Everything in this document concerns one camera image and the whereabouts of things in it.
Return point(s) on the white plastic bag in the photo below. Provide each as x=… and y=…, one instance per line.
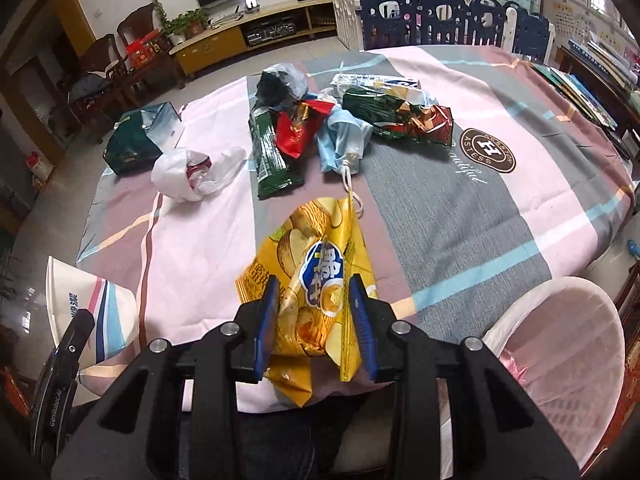
x=189, y=176

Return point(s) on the dark wooden armchair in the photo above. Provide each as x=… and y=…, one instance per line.
x=100, y=90
x=137, y=24

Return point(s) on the green snack wrapper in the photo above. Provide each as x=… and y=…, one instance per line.
x=273, y=172

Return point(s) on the grey black plastic bag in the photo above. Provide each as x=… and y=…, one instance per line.
x=281, y=86

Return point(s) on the wooden tv cabinet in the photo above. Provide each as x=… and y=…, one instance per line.
x=245, y=33

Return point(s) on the white paper bag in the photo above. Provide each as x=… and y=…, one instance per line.
x=108, y=311

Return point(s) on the dark green tissue box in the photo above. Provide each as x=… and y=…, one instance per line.
x=141, y=136

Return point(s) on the green red foil snack bag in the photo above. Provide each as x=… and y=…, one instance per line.
x=395, y=118

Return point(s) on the potted green plant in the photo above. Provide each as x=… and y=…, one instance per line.
x=185, y=26

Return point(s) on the striped pink grey tablecloth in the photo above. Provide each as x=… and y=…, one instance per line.
x=526, y=191

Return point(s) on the yellow chip bag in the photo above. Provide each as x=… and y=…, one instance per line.
x=313, y=254

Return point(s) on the red snack wrapper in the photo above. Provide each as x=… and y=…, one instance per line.
x=296, y=127

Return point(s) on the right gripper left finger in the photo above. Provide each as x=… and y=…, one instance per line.
x=133, y=432

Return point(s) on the blue white baby fence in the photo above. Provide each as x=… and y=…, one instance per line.
x=377, y=24

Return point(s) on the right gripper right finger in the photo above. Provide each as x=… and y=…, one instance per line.
x=497, y=431

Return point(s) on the pink plastic trash basket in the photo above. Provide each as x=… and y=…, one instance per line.
x=563, y=342

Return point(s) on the clear blue printed wrapper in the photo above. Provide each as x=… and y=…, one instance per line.
x=407, y=89

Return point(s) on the light blue face mask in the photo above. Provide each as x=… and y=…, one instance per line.
x=341, y=141

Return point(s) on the red gift box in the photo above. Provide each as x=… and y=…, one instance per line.
x=141, y=51

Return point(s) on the stack of books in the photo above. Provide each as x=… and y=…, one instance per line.
x=598, y=85

